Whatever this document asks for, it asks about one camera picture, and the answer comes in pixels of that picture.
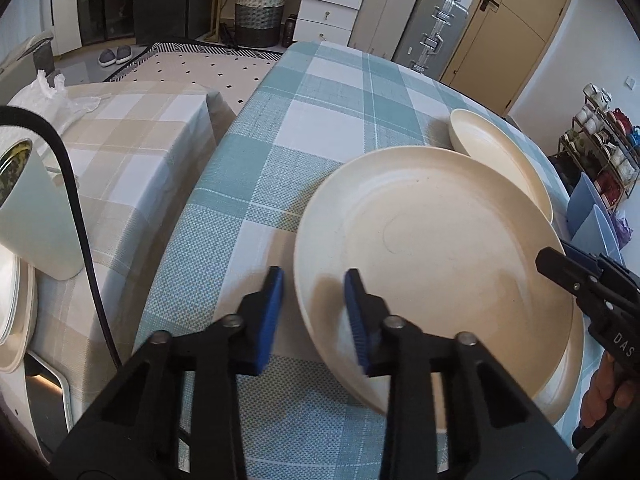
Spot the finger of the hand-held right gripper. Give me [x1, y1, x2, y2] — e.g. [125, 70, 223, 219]
[561, 241, 640, 306]
[536, 247, 608, 306]

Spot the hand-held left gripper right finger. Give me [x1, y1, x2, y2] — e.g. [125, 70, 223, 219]
[344, 269, 581, 480]

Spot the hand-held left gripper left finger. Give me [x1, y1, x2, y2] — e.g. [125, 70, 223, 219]
[50, 266, 286, 480]

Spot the large cream plate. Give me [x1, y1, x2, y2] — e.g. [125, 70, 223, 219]
[294, 146, 585, 432]

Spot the small cream plate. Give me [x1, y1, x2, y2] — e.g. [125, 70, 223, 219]
[449, 108, 554, 224]

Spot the person's right hand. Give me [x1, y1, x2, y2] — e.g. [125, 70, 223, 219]
[582, 352, 622, 427]

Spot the purple plastic bag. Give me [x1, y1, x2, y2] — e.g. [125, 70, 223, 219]
[616, 212, 635, 251]

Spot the gold shoe rack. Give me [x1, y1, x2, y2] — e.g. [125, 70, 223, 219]
[556, 82, 640, 213]

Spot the beige plaid tablecloth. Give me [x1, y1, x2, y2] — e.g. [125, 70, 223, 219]
[0, 80, 237, 461]

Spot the green plaid tablecloth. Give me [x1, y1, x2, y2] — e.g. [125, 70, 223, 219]
[132, 41, 576, 480]

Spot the silver framed device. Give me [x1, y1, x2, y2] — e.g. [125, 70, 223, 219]
[24, 351, 74, 453]

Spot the white tapered cup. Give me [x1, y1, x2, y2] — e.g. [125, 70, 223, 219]
[0, 140, 84, 282]

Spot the wooden door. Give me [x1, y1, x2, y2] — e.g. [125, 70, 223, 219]
[439, 0, 579, 117]

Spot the white plate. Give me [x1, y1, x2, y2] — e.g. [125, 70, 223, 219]
[0, 255, 39, 374]

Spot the dotted rug with striped border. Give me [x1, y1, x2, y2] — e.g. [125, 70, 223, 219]
[102, 41, 284, 111]

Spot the silver suitcase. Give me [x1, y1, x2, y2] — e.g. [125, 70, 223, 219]
[392, 0, 469, 79]

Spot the grey white woven basket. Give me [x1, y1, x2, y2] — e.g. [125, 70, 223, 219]
[234, 0, 289, 49]

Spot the grey slippers pair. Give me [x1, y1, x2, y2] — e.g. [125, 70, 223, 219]
[97, 45, 134, 68]

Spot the beige suitcase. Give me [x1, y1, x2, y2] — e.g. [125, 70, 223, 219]
[347, 0, 424, 57]

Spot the white drawer unit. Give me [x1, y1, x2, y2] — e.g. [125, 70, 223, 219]
[297, 0, 369, 47]

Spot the white plastic bag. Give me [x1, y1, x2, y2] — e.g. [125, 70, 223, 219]
[9, 70, 101, 117]

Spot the black refrigerator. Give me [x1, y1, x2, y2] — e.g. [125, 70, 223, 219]
[132, 0, 209, 47]

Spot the dark glass cabinet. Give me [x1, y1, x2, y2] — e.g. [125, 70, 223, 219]
[80, 0, 136, 45]

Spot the grey white appliance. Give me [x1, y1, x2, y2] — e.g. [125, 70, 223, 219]
[0, 30, 56, 82]

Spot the black cable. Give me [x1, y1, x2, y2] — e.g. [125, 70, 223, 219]
[0, 105, 124, 368]

